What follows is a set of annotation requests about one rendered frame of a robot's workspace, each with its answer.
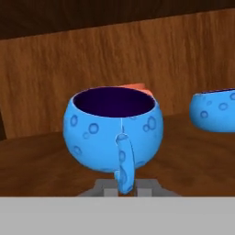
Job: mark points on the blue spotted mug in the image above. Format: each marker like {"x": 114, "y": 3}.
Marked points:
{"x": 101, "y": 140}

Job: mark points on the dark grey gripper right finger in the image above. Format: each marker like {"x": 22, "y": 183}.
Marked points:
{"x": 147, "y": 188}

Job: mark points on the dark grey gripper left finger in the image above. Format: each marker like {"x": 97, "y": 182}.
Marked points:
{"x": 105, "y": 189}

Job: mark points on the orange object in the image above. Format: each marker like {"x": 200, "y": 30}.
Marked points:
{"x": 139, "y": 87}

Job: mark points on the blue spotted bowl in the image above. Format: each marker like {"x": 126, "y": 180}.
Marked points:
{"x": 214, "y": 111}

